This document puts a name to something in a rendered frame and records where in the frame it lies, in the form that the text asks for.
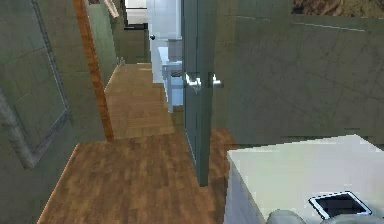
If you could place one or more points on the grey-green room door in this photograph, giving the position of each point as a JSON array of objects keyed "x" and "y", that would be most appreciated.
[{"x": 196, "y": 110}]

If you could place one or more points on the grey rounded object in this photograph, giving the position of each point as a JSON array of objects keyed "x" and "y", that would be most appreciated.
[{"x": 285, "y": 217}]

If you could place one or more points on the white cabinet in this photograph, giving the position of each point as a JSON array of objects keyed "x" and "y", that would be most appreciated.
[{"x": 300, "y": 173}]

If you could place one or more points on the grey framed wall picture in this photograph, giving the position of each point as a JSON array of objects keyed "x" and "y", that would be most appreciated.
[{"x": 30, "y": 86}]

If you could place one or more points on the dark round door knob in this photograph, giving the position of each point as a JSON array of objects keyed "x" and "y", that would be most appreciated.
[{"x": 152, "y": 37}]

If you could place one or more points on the white room door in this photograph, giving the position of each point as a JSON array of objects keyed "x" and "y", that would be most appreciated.
[{"x": 165, "y": 30}]

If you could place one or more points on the black white-framed tablet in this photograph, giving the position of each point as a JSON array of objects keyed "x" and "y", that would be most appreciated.
[{"x": 339, "y": 204}]

